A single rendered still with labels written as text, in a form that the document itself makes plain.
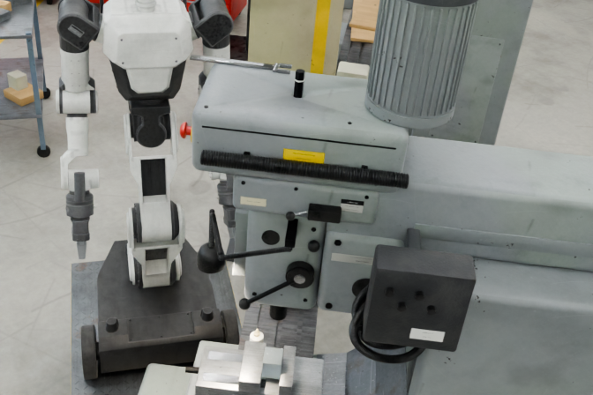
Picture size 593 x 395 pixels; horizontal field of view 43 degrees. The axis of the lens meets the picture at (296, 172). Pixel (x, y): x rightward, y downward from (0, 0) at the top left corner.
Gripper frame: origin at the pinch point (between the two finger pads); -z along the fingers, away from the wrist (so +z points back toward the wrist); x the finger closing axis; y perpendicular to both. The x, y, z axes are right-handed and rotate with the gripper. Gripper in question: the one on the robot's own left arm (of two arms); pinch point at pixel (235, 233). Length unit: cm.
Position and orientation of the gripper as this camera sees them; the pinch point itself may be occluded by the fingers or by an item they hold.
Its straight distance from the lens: 267.2
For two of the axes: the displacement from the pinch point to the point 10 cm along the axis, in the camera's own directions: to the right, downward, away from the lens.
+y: 9.6, -1.3, 2.6
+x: 2.8, 1.2, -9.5
